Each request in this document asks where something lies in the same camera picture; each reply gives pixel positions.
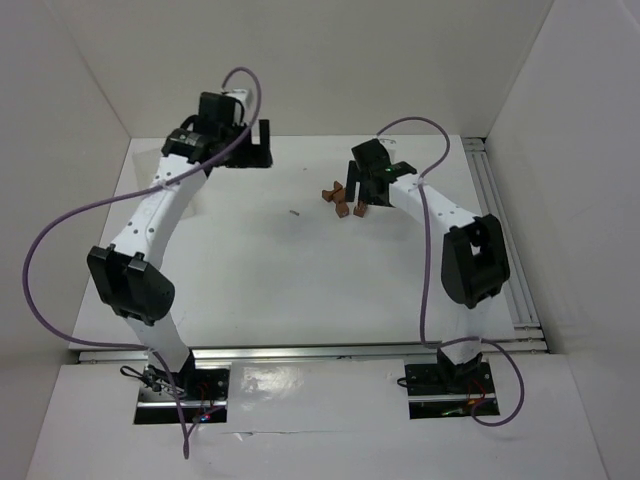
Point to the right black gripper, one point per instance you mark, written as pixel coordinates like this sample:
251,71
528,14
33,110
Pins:
368,185

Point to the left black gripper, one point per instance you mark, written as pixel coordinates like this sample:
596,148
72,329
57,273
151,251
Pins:
248,157

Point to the rectangular brown wood block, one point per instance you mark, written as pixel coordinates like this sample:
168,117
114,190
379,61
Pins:
341,206

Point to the U-shaped brown wood block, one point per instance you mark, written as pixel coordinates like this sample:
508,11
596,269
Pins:
335,194

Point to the white perforated plastic box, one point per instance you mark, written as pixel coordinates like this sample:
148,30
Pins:
152,169

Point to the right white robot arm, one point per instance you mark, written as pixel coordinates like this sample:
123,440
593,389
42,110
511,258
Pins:
466,264

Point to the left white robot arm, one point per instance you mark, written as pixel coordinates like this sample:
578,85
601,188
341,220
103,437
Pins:
127,273

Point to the notched brown wood block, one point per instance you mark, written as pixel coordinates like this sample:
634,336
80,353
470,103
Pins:
360,209

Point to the white front cover board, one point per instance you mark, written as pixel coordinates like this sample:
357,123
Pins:
335,396

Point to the front aluminium rail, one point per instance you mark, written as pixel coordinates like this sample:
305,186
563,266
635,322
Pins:
524,345

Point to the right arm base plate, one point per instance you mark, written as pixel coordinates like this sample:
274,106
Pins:
428,380

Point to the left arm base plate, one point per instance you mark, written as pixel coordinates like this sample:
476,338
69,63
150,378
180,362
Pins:
193,385

